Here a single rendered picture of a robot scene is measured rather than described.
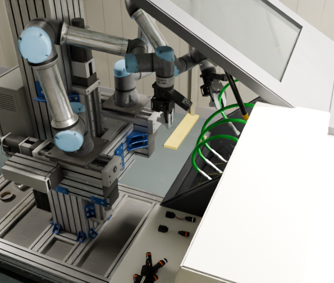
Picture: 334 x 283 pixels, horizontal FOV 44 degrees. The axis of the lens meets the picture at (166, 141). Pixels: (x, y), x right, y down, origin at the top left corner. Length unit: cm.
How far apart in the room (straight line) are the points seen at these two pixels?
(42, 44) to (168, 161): 223
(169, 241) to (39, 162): 84
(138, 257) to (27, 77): 109
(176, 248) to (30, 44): 91
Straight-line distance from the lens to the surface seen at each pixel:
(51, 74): 167
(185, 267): 82
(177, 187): 189
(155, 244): 161
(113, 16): 423
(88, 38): 174
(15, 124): 236
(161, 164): 359
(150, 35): 204
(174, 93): 171
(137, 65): 163
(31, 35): 160
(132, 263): 156
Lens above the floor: 218
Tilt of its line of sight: 34 degrees down
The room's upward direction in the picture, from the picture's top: straight up
